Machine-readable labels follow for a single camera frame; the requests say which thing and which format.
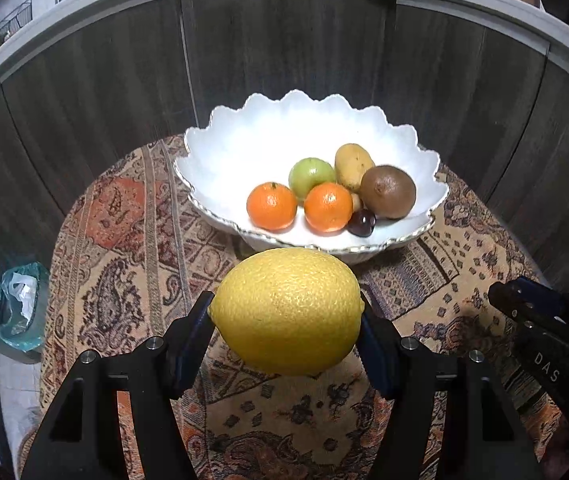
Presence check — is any white scalloped bowl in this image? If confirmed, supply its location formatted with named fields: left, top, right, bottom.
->
left=173, top=90, right=450, bottom=266

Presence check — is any brown kiwi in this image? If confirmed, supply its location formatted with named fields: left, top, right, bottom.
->
left=359, top=165, right=417, bottom=220

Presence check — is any wire sink rack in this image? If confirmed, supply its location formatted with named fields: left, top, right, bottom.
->
left=0, top=0, right=34, bottom=64

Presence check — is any patterned paisley tablecloth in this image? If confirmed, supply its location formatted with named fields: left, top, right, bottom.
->
left=39, top=135, right=569, bottom=480

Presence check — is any green plastic bag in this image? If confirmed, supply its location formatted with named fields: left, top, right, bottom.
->
left=0, top=261, right=51, bottom=361

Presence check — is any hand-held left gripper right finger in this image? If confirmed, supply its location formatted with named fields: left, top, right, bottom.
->
left=357, top=309, right=538, bottom=480

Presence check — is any yellow mango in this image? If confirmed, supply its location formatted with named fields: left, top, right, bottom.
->
left=334, top=143, right=376, bottom=193

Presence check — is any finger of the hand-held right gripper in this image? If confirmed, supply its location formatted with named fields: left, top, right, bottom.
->
left=487, top=282, right=532, bottom=322
left=509, top=276, right=567, bottom=317

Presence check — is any large yellow lemon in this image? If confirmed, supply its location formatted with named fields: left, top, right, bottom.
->
left=212, top=247, right=366, bottom=376

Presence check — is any orange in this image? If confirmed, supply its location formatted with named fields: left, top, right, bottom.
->
left=247, top=181, right=298, bottom=232
left=304, top=182, right=354, bottom=233

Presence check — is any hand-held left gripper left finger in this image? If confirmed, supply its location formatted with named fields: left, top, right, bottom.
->
left=19, top=290, right=215, bottom=480

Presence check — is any green apple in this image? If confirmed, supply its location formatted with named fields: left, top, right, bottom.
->
left=288, top=157, right=337, bottom=198

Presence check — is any dark cherry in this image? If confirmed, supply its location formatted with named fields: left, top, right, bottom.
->
left=347, top=208, right=377, bottom=237

